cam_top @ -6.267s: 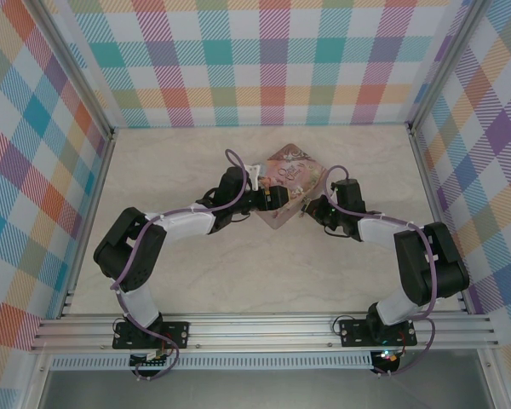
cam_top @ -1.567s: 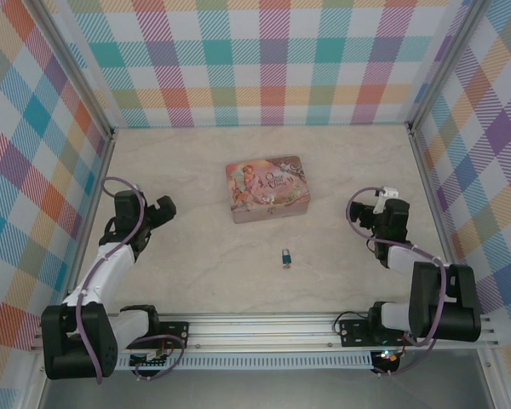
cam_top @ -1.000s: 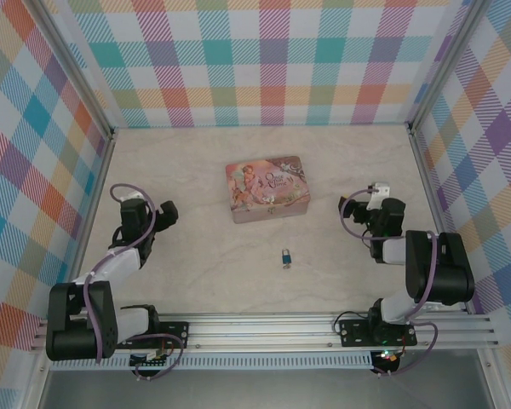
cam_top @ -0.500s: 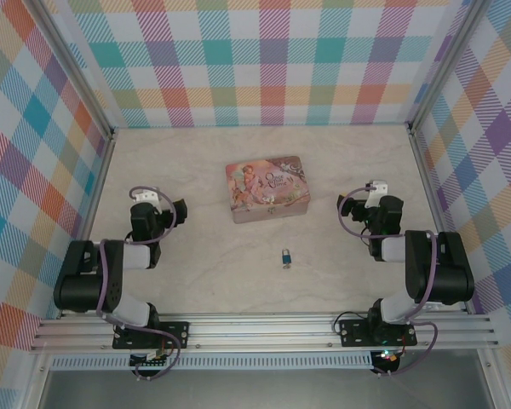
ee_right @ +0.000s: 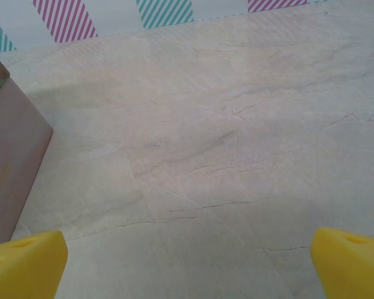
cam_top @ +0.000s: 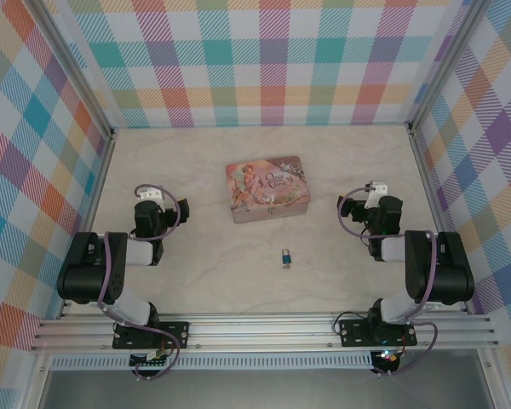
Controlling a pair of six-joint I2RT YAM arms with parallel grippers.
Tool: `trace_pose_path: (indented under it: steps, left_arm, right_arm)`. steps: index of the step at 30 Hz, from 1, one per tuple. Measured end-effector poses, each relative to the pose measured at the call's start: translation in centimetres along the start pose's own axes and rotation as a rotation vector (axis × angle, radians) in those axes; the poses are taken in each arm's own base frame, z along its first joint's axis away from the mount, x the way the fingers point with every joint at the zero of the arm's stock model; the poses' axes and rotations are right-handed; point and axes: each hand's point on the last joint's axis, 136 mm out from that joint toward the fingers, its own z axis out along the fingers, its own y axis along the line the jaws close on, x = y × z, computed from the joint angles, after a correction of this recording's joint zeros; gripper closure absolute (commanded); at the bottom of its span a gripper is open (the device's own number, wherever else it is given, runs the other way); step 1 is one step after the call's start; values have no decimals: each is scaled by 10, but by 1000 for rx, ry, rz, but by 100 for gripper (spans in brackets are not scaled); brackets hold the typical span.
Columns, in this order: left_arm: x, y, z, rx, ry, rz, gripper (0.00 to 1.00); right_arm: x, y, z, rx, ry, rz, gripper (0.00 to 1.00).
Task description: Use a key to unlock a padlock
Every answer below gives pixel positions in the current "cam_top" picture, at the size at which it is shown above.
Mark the blue padlock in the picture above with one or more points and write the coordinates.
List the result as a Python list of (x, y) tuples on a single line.
[(286, 258)]

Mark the pink illustrated tin box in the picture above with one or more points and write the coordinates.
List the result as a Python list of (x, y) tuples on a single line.
[(264, 187)]

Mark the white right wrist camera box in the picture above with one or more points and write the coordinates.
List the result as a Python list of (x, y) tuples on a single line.
[(377, 191)]

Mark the aluminium upright frame post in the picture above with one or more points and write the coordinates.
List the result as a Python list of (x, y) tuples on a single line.
[(447, 64), (72, 64)]

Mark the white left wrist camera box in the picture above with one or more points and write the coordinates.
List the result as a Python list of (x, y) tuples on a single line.
[(150, 194)]

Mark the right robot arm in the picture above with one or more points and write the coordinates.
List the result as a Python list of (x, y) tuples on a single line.
[(434, 272)]

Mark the small lit circuit board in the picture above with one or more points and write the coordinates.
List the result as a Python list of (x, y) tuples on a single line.
[(387, 360)]

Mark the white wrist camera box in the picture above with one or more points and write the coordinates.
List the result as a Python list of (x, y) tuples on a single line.
[(150, 194), (377, 191)]

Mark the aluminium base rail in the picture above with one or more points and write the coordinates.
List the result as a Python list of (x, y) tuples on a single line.
[(260, 330)]

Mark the aluminium side frame rail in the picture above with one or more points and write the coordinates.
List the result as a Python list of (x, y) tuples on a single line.
[(91, 204), (430, 191)]

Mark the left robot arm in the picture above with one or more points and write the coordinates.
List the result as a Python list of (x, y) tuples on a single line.
[(89, 272)]

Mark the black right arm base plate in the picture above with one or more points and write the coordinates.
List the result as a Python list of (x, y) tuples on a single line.
[(353, 332)]

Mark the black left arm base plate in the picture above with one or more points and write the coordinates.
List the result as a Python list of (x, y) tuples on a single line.
[(174, 334)]

